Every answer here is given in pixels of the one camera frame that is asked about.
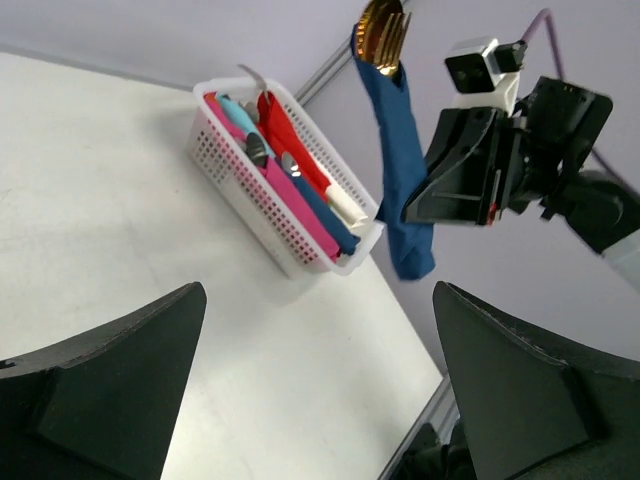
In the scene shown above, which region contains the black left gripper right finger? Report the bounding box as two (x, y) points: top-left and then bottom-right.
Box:
(433, 282), (639, 479)

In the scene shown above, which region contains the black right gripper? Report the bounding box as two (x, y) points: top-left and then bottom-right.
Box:
(403, 77), (613, 226)

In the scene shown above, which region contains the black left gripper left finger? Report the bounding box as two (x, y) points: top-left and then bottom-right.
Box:
(1, 282), (207, 479)

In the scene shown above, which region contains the blue paper napkin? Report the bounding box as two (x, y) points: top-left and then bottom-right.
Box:
(350, 34), (435, 281)

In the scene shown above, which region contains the iridescent rainbow spoon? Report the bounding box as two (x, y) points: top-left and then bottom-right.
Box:
(355, 0), (403, 62)

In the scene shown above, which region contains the gold fork green handle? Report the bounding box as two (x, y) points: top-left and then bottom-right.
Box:
(372, 12), (412, 78)

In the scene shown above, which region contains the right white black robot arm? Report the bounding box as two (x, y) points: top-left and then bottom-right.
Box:
(403, 74), (639, 288)

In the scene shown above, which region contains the white napkin roll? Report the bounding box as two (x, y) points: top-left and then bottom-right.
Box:
(326, 184), (368, 228)

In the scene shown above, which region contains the blue napkin roll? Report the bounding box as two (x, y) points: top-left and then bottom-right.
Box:
(290, 174), (361, 255)

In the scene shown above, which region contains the pink napkin roll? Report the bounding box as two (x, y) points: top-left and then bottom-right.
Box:
(194, 92), (341, 262)

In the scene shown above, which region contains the red napkin roll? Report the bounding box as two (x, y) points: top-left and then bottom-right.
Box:
(257, 91), (330, 202)

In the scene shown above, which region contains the teal napkin roll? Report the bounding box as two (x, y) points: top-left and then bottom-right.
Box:
(216, 94), (276, 158)

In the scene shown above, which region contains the black round spoon head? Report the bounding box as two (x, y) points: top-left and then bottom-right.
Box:
(245, 132), (269, 168)

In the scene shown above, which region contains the white basket of rolls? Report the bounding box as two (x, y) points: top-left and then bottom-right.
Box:
(187, 72), (383, 278)

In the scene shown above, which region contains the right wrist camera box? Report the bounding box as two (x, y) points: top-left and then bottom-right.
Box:
(444, 37), (527, 116)

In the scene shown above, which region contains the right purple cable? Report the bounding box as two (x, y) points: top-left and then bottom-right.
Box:
(519, 7), (640, 196)

